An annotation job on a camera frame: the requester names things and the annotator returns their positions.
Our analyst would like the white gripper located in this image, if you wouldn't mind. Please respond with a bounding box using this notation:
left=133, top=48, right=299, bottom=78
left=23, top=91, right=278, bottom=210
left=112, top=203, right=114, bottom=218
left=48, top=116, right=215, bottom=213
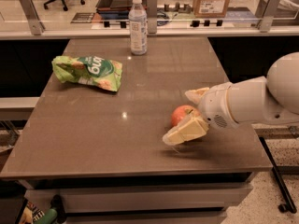
left=163, top=82, right=239, bottom=146

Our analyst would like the red apple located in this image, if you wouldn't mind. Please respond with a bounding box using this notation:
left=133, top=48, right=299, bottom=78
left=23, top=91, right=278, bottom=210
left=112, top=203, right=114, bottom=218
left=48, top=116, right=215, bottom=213
left=171, top=105, right=200, bottom=126

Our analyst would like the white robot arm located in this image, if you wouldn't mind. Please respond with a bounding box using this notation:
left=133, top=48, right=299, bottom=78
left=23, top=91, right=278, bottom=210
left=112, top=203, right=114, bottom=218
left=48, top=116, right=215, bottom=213
left=163, top=52, right=299, bottom=146

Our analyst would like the clear plastic water bottle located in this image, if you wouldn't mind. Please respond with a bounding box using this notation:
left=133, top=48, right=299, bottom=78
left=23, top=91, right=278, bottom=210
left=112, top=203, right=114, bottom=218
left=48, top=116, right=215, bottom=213
left=128, top=0, right=147, bottom=55

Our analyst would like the green bottle under table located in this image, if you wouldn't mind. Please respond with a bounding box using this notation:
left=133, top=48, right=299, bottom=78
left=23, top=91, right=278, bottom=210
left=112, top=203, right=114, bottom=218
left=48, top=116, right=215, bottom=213
left=33, top=209, right=58, bottom=224

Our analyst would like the green chip bag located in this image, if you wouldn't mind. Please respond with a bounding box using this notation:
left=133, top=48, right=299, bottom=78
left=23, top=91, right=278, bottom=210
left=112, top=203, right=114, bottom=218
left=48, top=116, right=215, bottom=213
left=51, top=56, right=122, bottom=91

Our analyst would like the cardboard box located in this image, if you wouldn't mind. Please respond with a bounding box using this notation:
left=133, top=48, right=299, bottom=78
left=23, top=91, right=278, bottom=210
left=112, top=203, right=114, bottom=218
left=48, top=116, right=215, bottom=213
left=192, top=0, right=230, bottom=18

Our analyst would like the white drawer unit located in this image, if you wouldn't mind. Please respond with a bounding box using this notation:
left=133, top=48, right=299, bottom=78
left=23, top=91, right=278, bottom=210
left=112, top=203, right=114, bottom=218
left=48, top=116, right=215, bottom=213
left=25, top=181, right=253, bottom=224

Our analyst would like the magazine under table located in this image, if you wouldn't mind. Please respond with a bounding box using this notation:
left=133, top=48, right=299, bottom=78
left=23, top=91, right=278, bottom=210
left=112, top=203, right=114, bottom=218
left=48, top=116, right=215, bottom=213
left=15, top=199, right=45, bottom=224

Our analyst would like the middle metal glass bracket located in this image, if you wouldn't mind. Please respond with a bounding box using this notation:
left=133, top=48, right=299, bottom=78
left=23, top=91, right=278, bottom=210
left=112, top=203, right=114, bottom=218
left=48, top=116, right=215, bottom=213
left=147, top=0, right=157, bottom=34

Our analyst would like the metal glass bracket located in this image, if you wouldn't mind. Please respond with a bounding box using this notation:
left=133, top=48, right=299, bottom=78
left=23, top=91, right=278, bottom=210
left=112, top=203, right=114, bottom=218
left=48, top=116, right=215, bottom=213
left=19, top=0, right=44, bottom=35
left=147, top=0, right=157, bottom=34
left=257, top=0, right=280, bottom=33

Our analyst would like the right metal glass bracket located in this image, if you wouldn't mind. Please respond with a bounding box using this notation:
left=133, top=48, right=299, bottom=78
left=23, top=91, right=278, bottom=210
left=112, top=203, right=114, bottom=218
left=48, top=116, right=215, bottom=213
left=257, top=0, right=280, bottom=33

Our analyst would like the black floor rail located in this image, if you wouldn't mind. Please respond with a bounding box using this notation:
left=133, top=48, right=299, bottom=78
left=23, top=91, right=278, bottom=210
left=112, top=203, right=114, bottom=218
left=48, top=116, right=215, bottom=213
left=259, top=137, right=297, bottom=214

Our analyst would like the left metal glass bracket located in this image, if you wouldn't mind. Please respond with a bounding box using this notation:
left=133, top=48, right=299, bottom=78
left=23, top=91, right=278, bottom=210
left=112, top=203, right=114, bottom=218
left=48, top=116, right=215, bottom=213
left=19, top=0, right=44, bottom=35

